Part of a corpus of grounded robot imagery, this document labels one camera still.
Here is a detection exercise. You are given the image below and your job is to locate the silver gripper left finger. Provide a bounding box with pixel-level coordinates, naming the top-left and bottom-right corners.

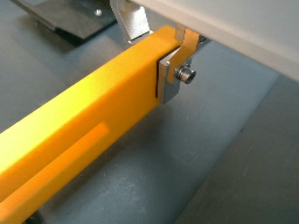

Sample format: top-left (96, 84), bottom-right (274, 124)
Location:
top-left (109, 0), bottom-right (152, 45)

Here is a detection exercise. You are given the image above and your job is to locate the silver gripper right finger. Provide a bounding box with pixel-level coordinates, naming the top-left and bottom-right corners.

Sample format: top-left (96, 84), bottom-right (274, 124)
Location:
top-left (154, 24), bottom-right (210, 104)

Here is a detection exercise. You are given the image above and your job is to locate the yellow double-square block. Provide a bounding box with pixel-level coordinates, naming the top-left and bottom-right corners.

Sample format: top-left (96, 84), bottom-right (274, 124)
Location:
top-left (0, 26), bottom-right (200, 224)

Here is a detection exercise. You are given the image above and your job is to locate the black curved stand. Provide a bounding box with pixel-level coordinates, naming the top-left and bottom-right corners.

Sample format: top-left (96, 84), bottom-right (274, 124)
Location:
top-left (10, 0), bottom-right (117, 46)

